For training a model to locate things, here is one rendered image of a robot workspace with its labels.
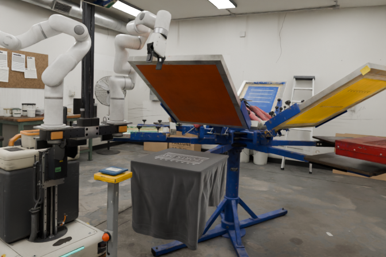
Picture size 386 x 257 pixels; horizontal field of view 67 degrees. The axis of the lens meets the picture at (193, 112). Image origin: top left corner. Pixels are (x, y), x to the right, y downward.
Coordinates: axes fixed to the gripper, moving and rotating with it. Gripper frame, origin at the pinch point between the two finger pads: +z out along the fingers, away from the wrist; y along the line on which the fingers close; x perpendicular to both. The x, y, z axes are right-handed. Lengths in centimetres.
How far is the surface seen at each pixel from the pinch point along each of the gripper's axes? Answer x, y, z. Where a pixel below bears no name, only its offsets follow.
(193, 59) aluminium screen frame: 14.0, -14.5, -9.0
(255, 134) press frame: 25, -132, 8
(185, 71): 5.6, -23.7, -5.8
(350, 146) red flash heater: 93, -77, 19
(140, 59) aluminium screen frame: -20.0, -14.4, -9.0
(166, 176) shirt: 3, -29, 54
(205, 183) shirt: 21, -41, 54
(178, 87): -6.4, -40.0, -1.4
